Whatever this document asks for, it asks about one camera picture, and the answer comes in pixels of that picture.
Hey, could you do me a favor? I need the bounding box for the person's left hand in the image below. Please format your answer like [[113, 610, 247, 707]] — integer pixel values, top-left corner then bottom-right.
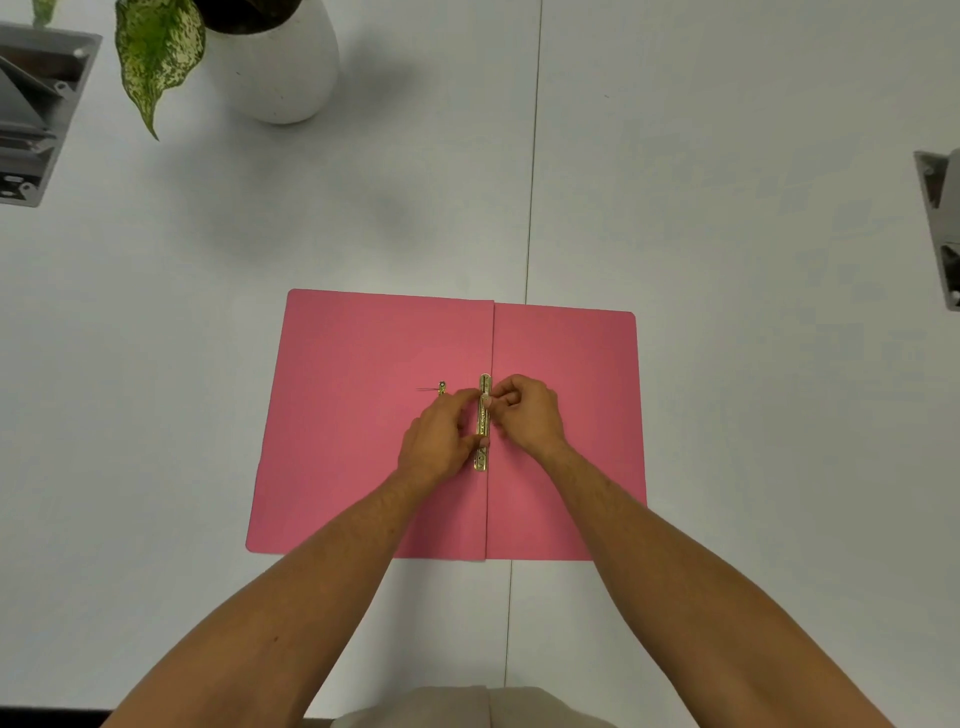
[[395, 388, 493, 490]]

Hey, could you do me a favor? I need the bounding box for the gold metal fastener bar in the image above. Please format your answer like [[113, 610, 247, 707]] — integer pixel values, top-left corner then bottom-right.
[[474, 372, 493, 474]]

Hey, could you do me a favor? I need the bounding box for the person's left forearm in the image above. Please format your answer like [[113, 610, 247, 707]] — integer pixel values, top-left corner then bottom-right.
[[101, 471, 430, 728]]

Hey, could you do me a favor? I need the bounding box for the person's right hand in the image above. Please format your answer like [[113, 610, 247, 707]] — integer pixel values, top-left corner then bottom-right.
[[484, 374, 569, 461]]

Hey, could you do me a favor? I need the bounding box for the white ceramic plant pot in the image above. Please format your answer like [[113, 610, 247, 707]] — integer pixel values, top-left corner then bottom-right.
[[196, 0, 341, 126]]

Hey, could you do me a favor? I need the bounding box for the person's right forearm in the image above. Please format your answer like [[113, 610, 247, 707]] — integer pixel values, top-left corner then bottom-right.
[[534, 438, 897, 728]]

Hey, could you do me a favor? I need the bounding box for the speckled green plant leaf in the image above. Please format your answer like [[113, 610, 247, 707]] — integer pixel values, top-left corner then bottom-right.
[[114, 0, 207, 142]]

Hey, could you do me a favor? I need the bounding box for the grey metal bracket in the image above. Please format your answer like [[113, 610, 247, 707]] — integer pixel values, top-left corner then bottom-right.
[[0, 21, 104, 208], [912, 147, 960, 313]]

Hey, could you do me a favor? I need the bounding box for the pink paper file folder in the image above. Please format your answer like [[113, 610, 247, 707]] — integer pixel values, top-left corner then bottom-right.
[[245, 288, 648, 563]]

